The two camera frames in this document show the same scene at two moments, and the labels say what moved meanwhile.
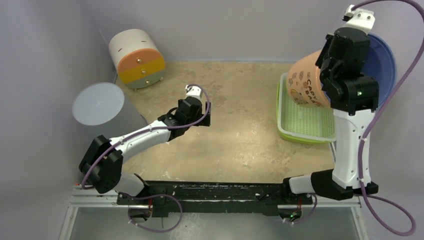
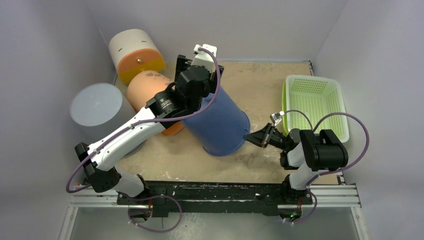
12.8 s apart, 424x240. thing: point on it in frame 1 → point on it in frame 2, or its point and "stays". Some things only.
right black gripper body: (325, 69) → (267, 136)
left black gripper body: (199, 115) → (207, 90)
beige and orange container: (137, 58) stays
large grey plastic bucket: (101, 108) stays
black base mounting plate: (212, 198) stays
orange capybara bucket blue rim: (303, 79) → (143, 86)
